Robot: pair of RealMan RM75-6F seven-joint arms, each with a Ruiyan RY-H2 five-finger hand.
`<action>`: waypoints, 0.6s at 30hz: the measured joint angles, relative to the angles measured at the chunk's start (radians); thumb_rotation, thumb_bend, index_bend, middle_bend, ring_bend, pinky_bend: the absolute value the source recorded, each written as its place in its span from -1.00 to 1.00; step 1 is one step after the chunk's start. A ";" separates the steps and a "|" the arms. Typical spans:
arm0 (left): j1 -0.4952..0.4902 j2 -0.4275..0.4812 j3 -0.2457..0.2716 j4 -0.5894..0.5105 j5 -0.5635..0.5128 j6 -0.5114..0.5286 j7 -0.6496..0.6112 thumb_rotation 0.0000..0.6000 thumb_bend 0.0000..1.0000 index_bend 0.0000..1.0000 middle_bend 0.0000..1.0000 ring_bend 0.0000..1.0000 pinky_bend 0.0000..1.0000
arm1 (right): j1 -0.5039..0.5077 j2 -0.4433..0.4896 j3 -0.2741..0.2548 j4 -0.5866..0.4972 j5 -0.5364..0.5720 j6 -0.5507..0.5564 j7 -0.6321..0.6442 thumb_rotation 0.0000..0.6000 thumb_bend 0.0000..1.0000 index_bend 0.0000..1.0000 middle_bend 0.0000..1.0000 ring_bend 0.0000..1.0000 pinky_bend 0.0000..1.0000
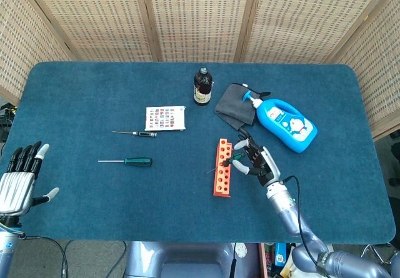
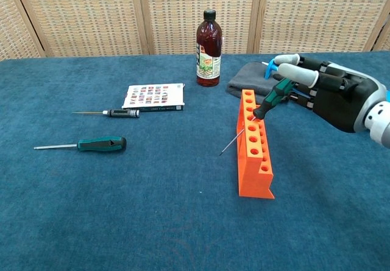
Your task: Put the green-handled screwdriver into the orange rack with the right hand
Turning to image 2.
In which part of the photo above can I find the woven bamboo folding screen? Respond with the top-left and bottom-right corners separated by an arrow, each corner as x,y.
0,0 -> 390,61

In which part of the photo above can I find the grey folded cloth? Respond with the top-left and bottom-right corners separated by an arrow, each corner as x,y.
225,62 -> 293,105

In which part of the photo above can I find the large green-black screwdriver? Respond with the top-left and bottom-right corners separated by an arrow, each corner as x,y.
34,136 -> 127,153

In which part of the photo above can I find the white book with picture grid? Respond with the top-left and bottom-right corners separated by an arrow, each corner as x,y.
121,83 -> 186,113

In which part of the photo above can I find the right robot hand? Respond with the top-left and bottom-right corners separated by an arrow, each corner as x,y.
272,53 -> 388,133

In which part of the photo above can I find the small green-black screwdriver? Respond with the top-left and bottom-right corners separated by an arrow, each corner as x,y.
219,78 -> 296,157

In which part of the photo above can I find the orange tool rack with holes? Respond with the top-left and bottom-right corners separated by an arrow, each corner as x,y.
236,89 -> 275,199

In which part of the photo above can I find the blue carpet table cover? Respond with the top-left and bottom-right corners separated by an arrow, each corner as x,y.
0,51 -> 390,271

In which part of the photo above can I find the dark brown labelled bottle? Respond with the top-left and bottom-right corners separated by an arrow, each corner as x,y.
196,9 -> 222,88

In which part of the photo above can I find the blue detergent pump bottle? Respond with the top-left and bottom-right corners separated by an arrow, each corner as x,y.
261,58 -> 280,80

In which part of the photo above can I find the black precision screwdriver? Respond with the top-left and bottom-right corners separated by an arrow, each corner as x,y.
72,108 -> 141,119

